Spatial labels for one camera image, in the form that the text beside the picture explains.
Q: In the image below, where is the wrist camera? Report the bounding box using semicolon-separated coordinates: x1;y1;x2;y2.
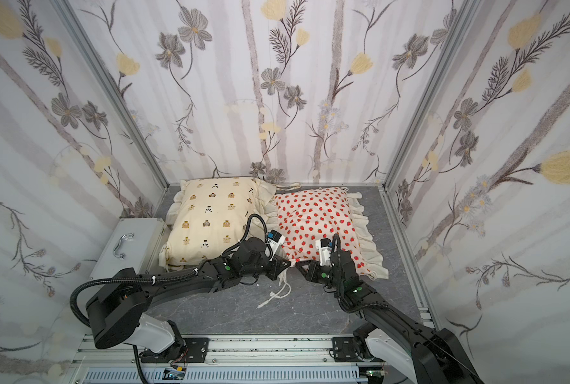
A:
267;230;286;254
315;238;332;267

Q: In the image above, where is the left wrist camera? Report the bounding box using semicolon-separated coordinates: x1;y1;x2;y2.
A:
267;230;286;254

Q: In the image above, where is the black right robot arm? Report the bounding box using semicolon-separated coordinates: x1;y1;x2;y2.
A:
296;235;483;383

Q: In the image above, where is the white drawstring cord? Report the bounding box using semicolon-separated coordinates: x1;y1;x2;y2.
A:
257;268;294;309

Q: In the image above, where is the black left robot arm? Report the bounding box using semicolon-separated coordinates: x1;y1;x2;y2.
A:
70;223;291;353

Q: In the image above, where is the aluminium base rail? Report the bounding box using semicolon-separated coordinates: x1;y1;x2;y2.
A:
68;333;468;384

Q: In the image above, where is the strawberry print ruffled pillow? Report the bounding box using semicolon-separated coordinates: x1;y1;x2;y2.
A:
272;187;389;280

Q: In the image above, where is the silver aluminium case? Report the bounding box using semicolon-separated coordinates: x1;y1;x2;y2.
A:
90;218;171;280

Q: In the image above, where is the cream animal print pillow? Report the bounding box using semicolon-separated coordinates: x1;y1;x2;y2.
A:
158;177;277;270

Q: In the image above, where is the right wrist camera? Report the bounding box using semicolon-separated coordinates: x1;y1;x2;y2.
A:
315;238;332;267

